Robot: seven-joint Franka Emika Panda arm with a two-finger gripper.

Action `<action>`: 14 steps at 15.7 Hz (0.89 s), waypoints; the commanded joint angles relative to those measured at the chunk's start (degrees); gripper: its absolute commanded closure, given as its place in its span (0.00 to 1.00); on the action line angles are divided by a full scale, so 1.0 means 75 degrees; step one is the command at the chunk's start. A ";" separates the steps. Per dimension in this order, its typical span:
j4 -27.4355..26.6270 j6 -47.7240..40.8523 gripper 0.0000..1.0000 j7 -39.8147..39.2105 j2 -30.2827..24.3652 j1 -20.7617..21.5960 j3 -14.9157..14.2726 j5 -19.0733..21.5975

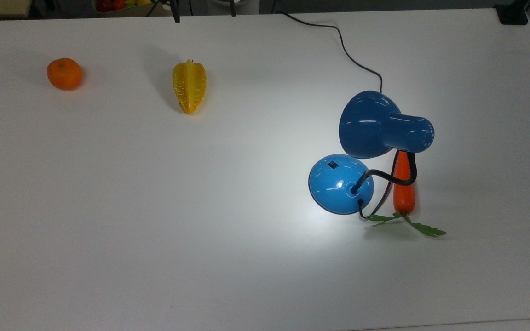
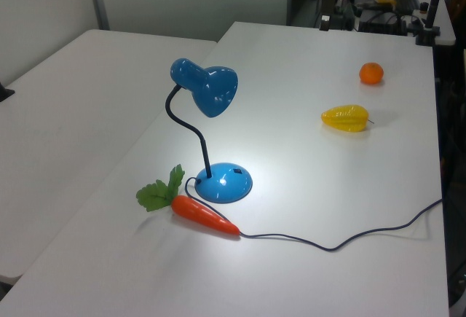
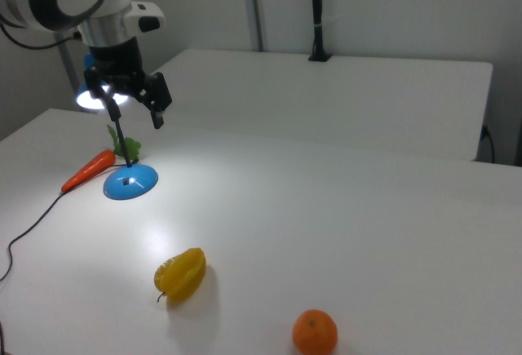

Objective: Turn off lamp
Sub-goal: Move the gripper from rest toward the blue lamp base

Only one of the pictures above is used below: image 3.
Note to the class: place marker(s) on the orange toy carrot with leaves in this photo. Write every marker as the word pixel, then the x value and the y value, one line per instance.
pixel 89 169

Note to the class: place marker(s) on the grey metal partition post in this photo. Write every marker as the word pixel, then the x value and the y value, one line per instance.
pixel 257 4

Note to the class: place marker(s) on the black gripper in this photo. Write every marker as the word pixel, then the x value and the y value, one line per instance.
pixel 118 65

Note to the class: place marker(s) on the orange toy tangerine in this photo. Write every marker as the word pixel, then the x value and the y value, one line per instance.
pixel 314 332

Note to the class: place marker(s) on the blue gooseneck desk lamp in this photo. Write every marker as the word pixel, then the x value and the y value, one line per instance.
pixel 130 183

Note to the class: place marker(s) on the grey metal frame pole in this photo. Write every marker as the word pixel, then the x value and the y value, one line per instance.
pixel 70 69

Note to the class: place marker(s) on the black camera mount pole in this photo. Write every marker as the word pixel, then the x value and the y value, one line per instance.
pixel 317 12

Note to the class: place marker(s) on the yellow toy starfruit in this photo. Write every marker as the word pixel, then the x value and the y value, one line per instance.
pixel 181 275

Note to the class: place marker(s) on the white side table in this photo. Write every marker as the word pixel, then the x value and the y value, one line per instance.
pixel 326 102

